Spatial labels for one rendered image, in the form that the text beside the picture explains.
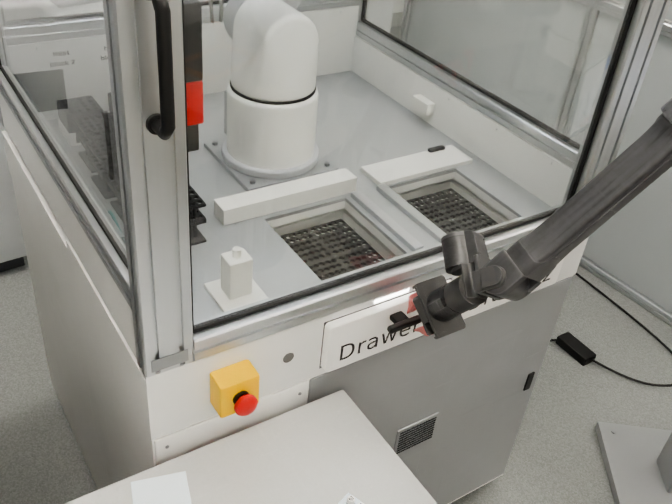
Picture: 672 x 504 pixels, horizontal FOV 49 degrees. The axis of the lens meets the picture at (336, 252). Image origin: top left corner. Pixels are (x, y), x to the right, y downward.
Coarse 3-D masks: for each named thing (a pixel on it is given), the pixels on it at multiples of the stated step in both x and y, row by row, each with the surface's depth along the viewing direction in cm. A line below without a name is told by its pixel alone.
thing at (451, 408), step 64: (64, 320) 171; (512, 320) 166; (64, 384) 201; (320, 384) 139; (384, 384) 151; (448, 384) 166; (512, 384) 184; (128, 448) 143; (192, 448) 129; (448, 448) 184
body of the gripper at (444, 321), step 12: (420, 288) 129; (432, 288) 130; (420, 300) 128; (432, 300) 127; (432, 312) 127; (444, 312) 125; (456, 312) 124; (432, 324) 127; (444, 324) 128; (456, 324) 129
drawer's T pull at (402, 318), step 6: (396, 312) 137; (402, 312) 137; (390, 318) 136; (396, 318) 135; (402, 318) 135; (408, 318) 135; (414, 318) 135; (396, 324) 134; (402, 324) 134; (408, 324) 135; (414, 324) 136; (390, 330) 133; (396, 330) 134
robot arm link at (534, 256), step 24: (648, 144) 106; (624, 168) 107; (648, 168) 105; (600, 192) 109; (624, 192) 107; (552, 216) 113; (576, 216) 110; (600, 216) 109; (528, 240) 114; (552, 240) 112; (576, 240) 111; (504, 264) 115; (528, 264) 113; (552, 264) 114; (504, 288) 114; (528, 288) 118
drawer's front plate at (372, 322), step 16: (384, 304) 135; (400, 304) 136; (336, 320) 131; (352, 320) 131; (368, 320) 133; (384, 320) 136; (336, 336) 131; (352, 336) 133; (368, 336) 136; (400, 336) 142; (416, 336) 145; (336, 352) 133; (368, 352) 139; (336, 368) 136
